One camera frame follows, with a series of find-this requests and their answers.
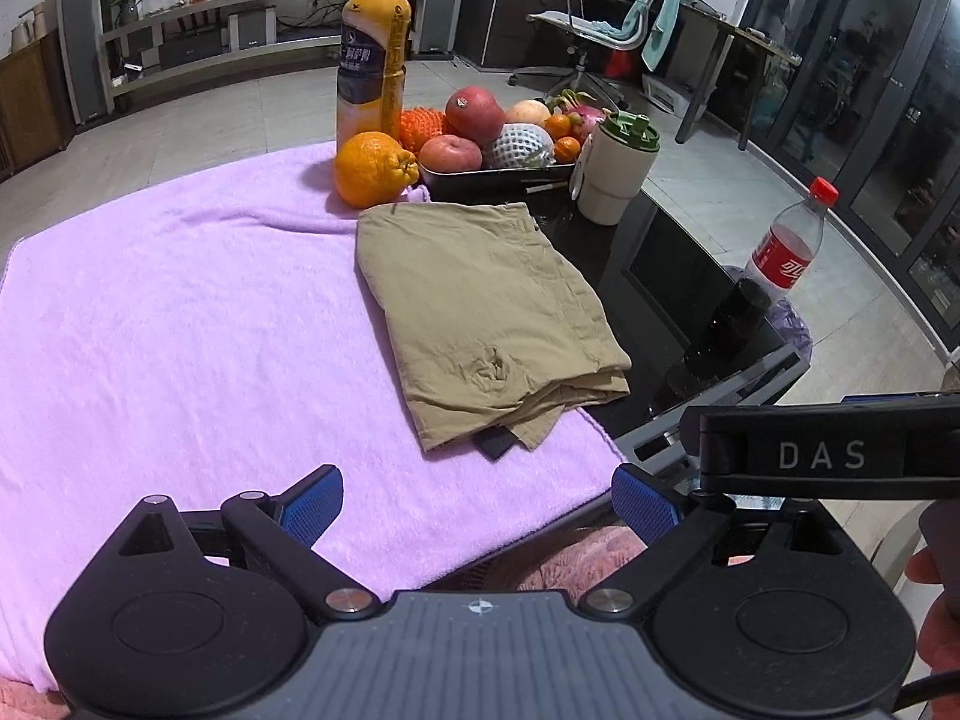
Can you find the khaki shorts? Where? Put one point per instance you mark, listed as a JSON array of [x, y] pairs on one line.
[[480, 300]]

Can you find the dark low cabinet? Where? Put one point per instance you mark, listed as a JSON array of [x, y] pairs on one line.
[[510, 22]]

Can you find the white pen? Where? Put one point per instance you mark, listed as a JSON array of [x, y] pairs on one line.
[[547, 186]]

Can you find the pale apple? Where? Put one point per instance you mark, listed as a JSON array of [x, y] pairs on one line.
[[529, 112]]

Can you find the office chair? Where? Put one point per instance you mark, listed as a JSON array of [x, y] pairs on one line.
[[585, 19]]

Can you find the pink dragon fruit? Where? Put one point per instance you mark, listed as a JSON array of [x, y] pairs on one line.
[[589, 120]]

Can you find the small tangerine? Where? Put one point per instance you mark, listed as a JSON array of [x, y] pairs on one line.
[[566, 150], [559, 126]]

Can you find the orange juice bottle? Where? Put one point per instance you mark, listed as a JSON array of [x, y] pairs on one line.
[[371, 52]]

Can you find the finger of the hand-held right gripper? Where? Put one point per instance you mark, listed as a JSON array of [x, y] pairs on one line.
[[716, 450]]

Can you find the cola bottle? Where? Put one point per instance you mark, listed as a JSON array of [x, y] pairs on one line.
[[787, 255]]

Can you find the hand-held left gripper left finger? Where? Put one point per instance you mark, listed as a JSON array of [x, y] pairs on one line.
[[311, 506]]

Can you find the dark desk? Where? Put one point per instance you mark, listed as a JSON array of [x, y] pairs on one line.
[[750, 37]]

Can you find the grey tv stand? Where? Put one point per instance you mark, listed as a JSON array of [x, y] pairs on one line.
[[225, 60]]

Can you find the wooden cabinet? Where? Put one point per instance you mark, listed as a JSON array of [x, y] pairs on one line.
[[30, 112]]

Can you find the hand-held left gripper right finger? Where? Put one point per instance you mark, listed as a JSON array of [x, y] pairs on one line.
[[645, 502]]

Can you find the fruit in orange foam net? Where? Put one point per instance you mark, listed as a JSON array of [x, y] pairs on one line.
[[421, 127]]

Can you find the large orange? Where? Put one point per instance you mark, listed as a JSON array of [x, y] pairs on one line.
[[371, 169]]

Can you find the purple towel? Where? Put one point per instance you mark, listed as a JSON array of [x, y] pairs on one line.
[[187, 330]]

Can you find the person's right hand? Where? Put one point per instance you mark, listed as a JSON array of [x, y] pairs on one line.
[[945, 615]]

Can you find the white cup with green lid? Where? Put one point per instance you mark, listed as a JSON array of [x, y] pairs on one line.
[[611, 187]]

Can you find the small grey speaker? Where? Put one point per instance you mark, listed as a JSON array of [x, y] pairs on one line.
[[251, 30]]

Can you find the dark fruit tray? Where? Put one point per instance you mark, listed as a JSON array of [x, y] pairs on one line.
[[480, 184]]

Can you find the black cylinder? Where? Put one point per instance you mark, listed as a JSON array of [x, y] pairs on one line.
[[742, 311]]

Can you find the purple plastic bag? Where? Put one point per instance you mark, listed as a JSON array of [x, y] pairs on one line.
[[791, 330]]

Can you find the fruit in white foam net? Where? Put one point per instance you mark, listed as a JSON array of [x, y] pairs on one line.
[[517, 144]]

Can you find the white box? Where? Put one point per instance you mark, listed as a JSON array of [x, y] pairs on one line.
[[667, 94]]

